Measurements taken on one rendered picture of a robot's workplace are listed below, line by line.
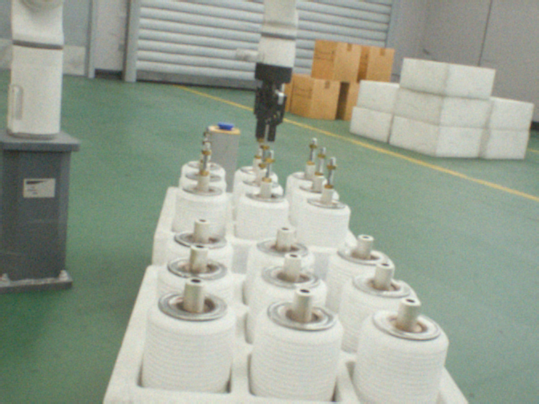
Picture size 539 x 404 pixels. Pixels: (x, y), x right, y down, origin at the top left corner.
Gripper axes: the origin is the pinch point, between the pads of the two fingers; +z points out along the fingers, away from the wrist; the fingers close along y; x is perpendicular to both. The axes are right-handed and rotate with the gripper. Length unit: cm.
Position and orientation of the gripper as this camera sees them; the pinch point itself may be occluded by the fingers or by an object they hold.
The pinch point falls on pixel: (265, 135)
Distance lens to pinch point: 135.0
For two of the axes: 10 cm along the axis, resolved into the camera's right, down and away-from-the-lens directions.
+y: -3.0, -2.6, 9.2
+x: -9.5, -0.6, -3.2
